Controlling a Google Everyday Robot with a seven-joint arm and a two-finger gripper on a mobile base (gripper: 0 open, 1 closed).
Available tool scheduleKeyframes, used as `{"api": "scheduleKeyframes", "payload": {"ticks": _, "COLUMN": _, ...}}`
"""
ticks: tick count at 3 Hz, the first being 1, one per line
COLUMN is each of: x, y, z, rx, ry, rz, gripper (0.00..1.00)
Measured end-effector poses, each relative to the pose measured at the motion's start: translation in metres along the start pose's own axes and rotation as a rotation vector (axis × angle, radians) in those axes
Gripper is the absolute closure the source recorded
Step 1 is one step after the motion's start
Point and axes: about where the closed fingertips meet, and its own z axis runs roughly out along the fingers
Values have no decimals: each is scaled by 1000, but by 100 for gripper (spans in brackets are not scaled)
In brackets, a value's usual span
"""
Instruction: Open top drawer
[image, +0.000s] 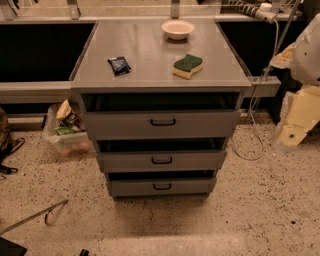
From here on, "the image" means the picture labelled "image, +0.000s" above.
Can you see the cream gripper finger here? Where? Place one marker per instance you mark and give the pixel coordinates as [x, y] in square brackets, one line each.
[283, 60]
[300, 113]

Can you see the grey top drawer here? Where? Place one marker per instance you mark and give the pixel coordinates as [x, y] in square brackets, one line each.
[159, 115]

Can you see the grey drawer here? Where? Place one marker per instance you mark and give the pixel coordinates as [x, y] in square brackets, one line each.
[146, 155]
[159, 115]
[132, 184]

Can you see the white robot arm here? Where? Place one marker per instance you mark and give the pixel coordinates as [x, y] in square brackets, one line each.
[306, 56]

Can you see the grey middle drawer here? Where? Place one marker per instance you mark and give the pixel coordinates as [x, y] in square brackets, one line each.
[146, 155]

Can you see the grey drawer cabinet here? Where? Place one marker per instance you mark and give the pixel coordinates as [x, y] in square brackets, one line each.
[151, 56]

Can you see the grey bottom drawer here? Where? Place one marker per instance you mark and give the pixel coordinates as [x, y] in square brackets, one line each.
[132, 184]

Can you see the white power strip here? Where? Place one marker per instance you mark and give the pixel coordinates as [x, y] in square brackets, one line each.
[262, 12]

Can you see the green yellow sponge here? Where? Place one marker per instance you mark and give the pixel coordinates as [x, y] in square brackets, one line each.
[187, 66]

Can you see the white bowl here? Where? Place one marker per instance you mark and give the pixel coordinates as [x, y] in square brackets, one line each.
[177, 29]

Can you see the dark blue snack packet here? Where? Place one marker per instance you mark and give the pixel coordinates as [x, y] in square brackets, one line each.
[119, 65]

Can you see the snack bag in bin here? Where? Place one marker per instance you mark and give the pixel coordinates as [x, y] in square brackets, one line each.
[67, 116]

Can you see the clear plastic bin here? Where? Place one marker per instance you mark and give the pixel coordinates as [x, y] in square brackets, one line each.
[68, 143]

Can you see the metal rod on floor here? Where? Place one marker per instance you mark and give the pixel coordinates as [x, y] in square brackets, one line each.
[29, 218]

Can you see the black object bottom left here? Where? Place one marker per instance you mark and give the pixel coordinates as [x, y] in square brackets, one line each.
[8, 248]

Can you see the dark bag with straps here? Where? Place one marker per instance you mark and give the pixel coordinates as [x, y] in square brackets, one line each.
[7, 145]

